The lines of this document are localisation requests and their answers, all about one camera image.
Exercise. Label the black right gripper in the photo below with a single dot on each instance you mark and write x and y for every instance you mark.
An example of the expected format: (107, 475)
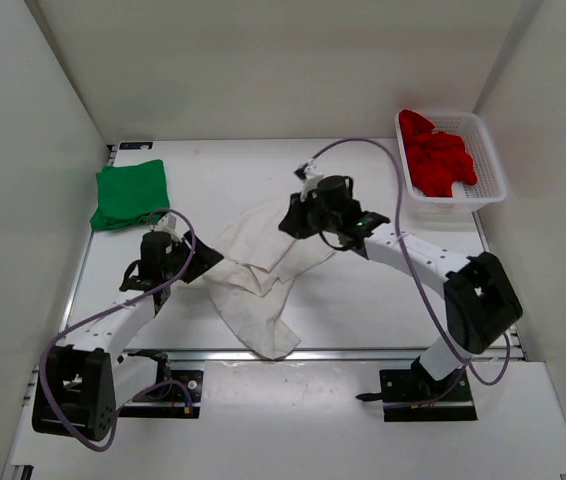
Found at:
(297, 223)

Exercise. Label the white plastic laundry basket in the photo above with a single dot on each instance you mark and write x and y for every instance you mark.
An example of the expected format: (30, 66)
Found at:
(490, 187)

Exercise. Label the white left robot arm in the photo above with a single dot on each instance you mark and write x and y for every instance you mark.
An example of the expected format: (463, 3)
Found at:
(89, 373)

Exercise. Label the green t-shirt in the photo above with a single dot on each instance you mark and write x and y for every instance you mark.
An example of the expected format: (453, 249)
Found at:
(127, 195)

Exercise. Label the dark table label sticker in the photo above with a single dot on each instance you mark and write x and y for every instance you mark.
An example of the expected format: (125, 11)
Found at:
(135, 145)

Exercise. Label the aluminium rail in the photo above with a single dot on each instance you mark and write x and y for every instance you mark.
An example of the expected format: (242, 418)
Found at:
(299, 355)

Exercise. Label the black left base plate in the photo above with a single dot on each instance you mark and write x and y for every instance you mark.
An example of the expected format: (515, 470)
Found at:
(169, 402)

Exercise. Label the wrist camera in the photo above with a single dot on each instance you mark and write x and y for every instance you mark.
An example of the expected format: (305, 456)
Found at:
(169, 223)
(309, 176)

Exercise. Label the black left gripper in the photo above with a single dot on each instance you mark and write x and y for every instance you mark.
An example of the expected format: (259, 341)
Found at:
(205, 258)

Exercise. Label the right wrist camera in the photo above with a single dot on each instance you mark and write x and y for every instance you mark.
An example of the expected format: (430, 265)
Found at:
(309, 176)

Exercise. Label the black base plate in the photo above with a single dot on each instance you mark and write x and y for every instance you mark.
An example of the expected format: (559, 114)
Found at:
(169, 402)
(406, 396)

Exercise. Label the white t-shirt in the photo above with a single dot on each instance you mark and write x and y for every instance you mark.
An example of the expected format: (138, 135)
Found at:
(251, 285)

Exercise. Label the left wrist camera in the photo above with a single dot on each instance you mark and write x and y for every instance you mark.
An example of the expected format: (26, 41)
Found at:
(169, 223)

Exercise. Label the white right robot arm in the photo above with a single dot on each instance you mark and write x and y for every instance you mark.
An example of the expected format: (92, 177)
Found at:
(480, 301)

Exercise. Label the red t-shirt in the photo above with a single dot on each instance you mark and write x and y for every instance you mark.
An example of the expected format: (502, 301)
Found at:
(436, 160)

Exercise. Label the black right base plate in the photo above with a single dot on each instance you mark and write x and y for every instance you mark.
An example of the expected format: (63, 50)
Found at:
(406, 396)

